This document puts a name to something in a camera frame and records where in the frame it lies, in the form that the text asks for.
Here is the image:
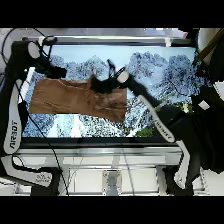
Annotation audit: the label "black garment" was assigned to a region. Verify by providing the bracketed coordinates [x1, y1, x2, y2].
[189, 84, 224, 175]

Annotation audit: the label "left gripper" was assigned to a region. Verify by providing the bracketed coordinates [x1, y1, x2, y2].
[34, 63, 68, 80]

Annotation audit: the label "brown clothes hanger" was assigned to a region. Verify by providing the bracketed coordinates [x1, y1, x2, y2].
[192, 30, 224, 66]

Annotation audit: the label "brown trousers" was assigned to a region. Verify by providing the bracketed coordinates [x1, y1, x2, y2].
[28, 76, 129, 123]

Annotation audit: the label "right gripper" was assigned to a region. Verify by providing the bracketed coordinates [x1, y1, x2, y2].
[89, 75, 118, 95]

